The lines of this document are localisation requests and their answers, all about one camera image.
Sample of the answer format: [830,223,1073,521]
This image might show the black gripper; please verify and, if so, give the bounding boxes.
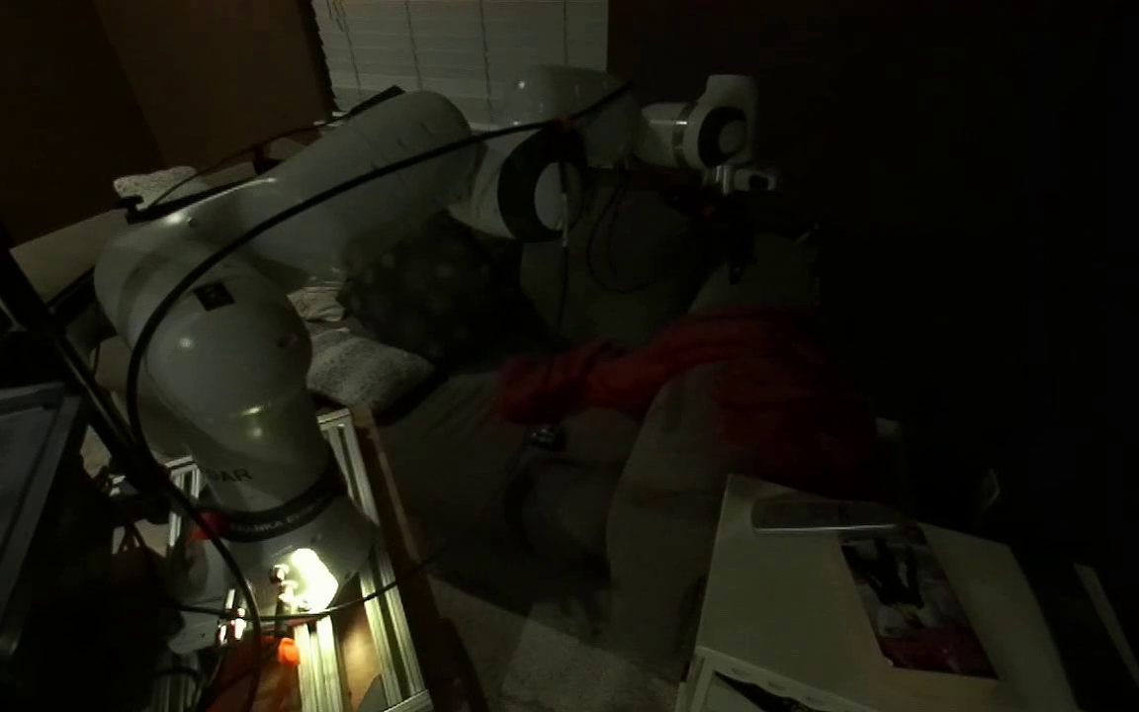
[715,155,802,246]

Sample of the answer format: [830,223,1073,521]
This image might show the red cloth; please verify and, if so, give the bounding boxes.
[494,310,871,496]

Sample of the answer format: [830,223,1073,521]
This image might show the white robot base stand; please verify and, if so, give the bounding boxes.
[146,403,437,712]

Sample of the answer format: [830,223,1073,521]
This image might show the gray remote control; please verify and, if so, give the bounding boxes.
[747,492,905,540]

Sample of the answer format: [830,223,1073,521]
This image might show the dark patterned pillow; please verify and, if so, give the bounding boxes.
[336,215,560,367]

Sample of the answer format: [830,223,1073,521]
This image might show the white window blinds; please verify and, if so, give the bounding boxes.
[307,0,615,126]

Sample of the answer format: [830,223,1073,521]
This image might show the white fluffy cushion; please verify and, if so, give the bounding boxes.
[291,280,437,416]

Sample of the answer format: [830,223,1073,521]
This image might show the magazine with photo cover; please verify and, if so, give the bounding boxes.
[833,519,1005,686]

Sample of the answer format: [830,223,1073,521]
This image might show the brown board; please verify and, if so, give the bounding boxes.
[75,0,340,170]

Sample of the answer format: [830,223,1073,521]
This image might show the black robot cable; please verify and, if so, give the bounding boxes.
[122,78,640,449]

